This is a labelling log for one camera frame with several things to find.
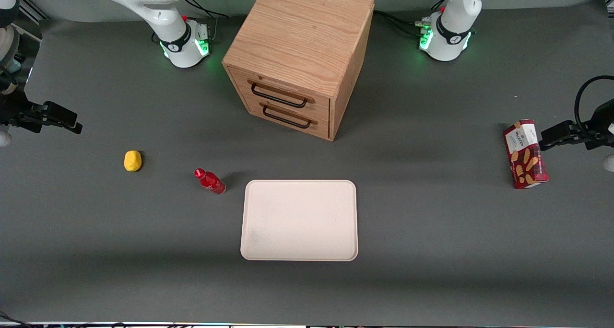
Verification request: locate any black right base cable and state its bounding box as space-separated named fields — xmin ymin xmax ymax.
xmin=181 ymin=0 xmax=230 ymax=20

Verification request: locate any beige round object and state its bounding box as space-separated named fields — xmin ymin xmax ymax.
xmin=0 ymin=27 xmax=21 ymax=75

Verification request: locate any black left base cable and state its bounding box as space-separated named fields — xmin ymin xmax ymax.
xmin=373 ymin=9 xmax=432 ymax=37

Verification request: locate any black base cable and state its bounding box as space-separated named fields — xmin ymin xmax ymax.
xmin=181 ymin=0 xmax=230 ymax=20
xmin=373 ymin=9 xmax=432 ymax=37

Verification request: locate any wooden drawer cabinet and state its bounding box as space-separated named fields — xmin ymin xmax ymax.
xmin=222 ymin=0 xmax=375 ymax=141

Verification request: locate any red biscuit box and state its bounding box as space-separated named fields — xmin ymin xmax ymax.
xmin=503 ymin=119 xmax=549 ymax=189

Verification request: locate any wooden drawer front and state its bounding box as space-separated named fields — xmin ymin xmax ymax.
xmin=242 ymin=97 xmax=331 ymax=140
xmin=228 ymin=67 xmax=331 ymax=123

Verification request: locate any red coke bottle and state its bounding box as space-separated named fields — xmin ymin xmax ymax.
xmin=193 ymin=168 xmax=226 ymax=195

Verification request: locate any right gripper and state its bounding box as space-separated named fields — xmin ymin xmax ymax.
xmin=0 ymin=67 xmax=83 ymax=135

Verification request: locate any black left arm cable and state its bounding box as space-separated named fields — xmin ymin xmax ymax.
xmin=574 ymin=75 xmax=614 ymax=133

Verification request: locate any beige plastic tray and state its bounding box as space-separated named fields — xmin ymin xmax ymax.
xmin=240 ymin=179 xmax=359 ymax=262

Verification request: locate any aluminium frame rail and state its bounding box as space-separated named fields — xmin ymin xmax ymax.
xmin=18 ymin=0 xmax=49 ymax=23

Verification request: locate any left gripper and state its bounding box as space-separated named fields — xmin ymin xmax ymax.
xmin=539 ymin=99 xmax=614 ymax=152

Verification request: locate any yellow lemon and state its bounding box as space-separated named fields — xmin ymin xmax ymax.
xmin=124 ymin=150 xmax=143 ymax=173

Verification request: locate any black metal drawer handle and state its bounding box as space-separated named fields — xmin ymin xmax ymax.
xmin=250 ymin=82 xmax=308 ymax=109
xmin=262 ymin=105 xmax=312 ymax=129

